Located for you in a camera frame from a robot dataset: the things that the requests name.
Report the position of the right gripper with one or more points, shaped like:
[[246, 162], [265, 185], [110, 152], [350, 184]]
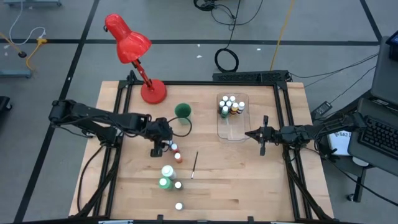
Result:
[[275, 134]]

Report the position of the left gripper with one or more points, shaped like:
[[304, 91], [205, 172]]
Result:
[[155, 129]]

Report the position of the red paint bottle white cap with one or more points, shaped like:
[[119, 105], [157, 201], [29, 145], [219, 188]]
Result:
[[175, 147]]

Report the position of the orange paint bottle white cap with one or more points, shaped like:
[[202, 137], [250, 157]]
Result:
[[178, 156]]

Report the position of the clear plastic bin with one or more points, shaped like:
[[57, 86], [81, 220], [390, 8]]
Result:
[[233, 130]]

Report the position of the white paint bottle black bands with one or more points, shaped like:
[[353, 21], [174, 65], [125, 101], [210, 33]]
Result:
[[241, 106], [232, 98]]

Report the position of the black paintbrush silver ferrule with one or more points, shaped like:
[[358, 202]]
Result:
[[195, 163]]

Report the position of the yellow paint bottle white cap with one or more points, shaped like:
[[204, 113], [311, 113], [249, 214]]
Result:
[[234, 106]]

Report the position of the green paint bottle white cap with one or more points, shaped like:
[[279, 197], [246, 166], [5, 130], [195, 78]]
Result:
[[224, 111]]

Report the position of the purple paint bottle white cap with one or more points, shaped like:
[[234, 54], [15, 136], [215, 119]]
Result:
[[229, 103]]

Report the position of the black paint bottle white cap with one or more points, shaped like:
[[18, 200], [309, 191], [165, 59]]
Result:
[[222, 103]]

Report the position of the dark green paint bottle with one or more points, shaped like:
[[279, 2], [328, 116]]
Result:
[[225, 98]]

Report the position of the grey paint bottle white cap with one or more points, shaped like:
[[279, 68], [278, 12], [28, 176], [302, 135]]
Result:
[[179, 206]]

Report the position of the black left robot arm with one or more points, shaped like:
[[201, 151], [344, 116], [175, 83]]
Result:
[[93, 115]]

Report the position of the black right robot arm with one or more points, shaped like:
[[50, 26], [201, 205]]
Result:
[[326, 128]]

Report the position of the large white paint bottle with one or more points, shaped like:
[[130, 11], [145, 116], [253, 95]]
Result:
[[168, 171]]

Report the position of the large green paint bottle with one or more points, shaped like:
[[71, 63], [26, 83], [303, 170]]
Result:
[[163, 183]]

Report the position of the brown paint bottle white cap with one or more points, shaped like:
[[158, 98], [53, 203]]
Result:
[[178, 185]]

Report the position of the light green plastic cup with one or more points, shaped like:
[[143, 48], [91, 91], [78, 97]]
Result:
[[183, 110]]

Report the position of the black power strip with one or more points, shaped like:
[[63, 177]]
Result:
[[248, 76]]

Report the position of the black power brick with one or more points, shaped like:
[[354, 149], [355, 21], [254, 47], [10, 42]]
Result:
[[322, 108]]

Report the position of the white paper sheet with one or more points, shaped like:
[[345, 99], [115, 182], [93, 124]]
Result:
[[342, 144]]

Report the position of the red desk lamp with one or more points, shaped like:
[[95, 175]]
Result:
[[130, 43]]

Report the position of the black workstation leg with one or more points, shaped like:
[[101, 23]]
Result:
[[360, 186]]

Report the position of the black keyboard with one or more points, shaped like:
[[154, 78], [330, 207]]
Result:
[[377, 137]]

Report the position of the grey stand foot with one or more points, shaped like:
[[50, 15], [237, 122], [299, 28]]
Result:
[[15, 73], [31, 2]]

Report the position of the black caster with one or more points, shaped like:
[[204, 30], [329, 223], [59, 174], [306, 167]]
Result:
[[4, 102]]

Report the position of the black floor disc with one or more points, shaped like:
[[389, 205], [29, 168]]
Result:
[[22, 54]]

